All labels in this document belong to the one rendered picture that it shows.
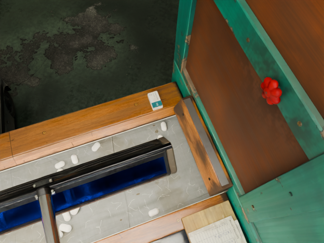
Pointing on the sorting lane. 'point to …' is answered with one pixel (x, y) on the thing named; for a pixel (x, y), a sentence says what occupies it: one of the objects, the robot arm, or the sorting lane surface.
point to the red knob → (271, 91)
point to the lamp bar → (88, 182)
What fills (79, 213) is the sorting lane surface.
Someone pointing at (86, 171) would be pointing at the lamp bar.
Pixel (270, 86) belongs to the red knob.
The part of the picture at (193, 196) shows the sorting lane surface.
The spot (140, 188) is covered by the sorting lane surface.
